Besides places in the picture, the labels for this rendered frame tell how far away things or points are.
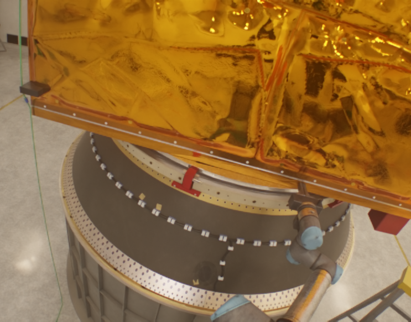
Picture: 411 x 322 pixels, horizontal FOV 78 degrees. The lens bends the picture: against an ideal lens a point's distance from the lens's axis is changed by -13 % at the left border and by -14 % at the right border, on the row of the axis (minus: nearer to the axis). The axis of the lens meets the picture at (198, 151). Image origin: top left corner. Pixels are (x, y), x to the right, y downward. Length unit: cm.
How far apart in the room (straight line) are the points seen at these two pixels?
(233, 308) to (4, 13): 849
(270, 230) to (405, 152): 67
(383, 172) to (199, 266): 90
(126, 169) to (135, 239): 34
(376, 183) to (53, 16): 145
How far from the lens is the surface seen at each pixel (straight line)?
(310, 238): 105
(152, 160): 125
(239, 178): 122
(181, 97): 106
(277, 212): 135
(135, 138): 125
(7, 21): 872
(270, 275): 149
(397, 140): 125
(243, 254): 137
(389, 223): 167
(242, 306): 87
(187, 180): 118
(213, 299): 146
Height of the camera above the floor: 245
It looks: 33 degrees down
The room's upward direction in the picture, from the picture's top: 15 degrees clockwise
